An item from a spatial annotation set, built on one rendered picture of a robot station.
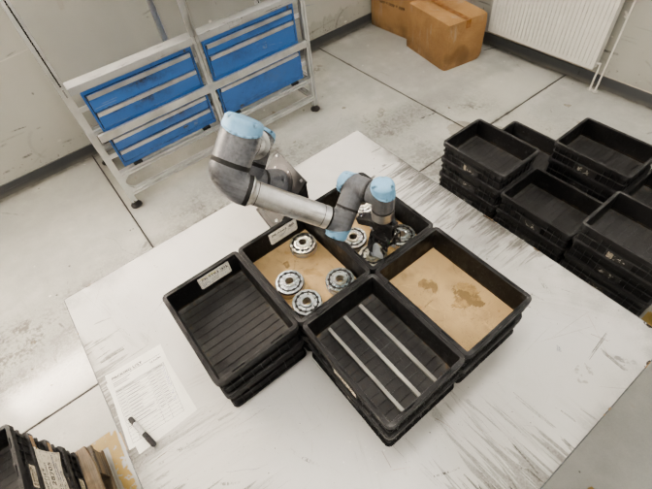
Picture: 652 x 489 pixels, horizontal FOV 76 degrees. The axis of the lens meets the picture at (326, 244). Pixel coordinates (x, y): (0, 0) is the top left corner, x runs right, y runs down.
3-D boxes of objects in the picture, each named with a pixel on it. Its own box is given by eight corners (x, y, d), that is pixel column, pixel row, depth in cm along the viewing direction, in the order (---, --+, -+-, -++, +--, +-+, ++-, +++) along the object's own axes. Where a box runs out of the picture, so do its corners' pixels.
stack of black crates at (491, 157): (434, 199, 263) (441, 141, 228) (466, 177, 273) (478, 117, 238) (485, 235, 242) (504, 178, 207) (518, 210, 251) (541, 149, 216)
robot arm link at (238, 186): (198, 198, 116) (351, 245, 134) (211, 160, 114) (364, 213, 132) (198, 191, 127) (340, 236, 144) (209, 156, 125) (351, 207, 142)
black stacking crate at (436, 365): (306, 342, 139) (301, 325, 130) (373, 291, 148) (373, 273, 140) (389, 440, 118) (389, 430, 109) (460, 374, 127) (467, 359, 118)
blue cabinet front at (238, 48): (225, 115, 313) (200, 41, 269) (302, 77, 336) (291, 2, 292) (226, 117, 311) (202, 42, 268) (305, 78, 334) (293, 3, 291)
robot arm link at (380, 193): (376, 170, 130) (401, 179, 126) (376, 195, 138) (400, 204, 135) (363, 185, 126) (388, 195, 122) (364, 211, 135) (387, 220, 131)
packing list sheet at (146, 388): (100, 379, 150) (99, 379, 149) (158, 341, 157) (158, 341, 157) (133, 459, 132) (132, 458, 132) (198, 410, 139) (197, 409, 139)
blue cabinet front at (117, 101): (124, 166, 287) (79, 92, 243) (215, 120, 310) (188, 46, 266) (125, 168, 285) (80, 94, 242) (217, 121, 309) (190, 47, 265)
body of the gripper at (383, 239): (386, 254, 143) (386, 231, 134) (367, 241, 148) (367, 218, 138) (401, 241, 146) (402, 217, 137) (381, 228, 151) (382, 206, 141)
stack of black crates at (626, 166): (530, 201, 254) (554, 141, 219) (560, 178, 264) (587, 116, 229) (592, 239, 233) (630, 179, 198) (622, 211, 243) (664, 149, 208)
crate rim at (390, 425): (301, 328, 131) (300, 324, 130) (373, 276, 141) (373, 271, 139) (389, 433, 110) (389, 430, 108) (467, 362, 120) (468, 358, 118)
